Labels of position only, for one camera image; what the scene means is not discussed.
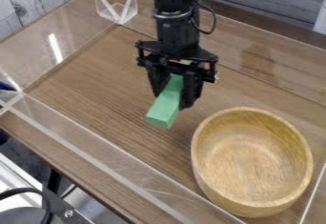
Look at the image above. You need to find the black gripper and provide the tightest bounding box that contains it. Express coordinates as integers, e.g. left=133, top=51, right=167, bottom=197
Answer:
left=135, top=8, right=218, bottom=109

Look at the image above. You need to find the green rectangular block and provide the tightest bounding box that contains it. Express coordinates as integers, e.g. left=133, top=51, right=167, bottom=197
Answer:
left=147, top=75, right=183, bottom=128

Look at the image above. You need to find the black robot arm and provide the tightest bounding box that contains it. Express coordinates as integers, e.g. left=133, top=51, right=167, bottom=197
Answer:
left=135, top=0, right=219, bottom=109

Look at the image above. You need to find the light wooden bowl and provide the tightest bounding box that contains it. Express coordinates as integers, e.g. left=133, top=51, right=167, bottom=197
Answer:
left=191, top=107, right=313, bottom=218

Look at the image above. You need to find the blue object at left edge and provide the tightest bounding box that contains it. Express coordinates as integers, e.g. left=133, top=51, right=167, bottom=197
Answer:
left=0, top=81, right=16, bottom=92

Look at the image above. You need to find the black table leg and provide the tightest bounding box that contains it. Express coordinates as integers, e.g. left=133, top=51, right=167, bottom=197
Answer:
left=47, top=170, right=63, bottom=193

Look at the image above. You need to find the clear acrylic corner bracket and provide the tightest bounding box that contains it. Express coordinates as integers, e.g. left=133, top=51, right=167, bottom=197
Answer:
left=95, top=0, right=137, bottom=25

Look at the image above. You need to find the clear acrylic front wall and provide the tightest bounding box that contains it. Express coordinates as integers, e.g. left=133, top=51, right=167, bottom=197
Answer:
left=0, top=91, right=246, bottom=224

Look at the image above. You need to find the clear acrylic left wall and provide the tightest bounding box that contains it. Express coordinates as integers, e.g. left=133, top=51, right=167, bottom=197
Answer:
left=0, top=0, right=113, bottom=91

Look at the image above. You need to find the grey metal bracket with screw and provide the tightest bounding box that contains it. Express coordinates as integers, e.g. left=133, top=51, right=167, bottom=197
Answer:
left=41, top=189, right=95, bottom=224

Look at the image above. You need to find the black cable lower left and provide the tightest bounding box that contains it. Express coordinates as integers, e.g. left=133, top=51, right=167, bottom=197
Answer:
left=0, top=187, right=53, bottom=224

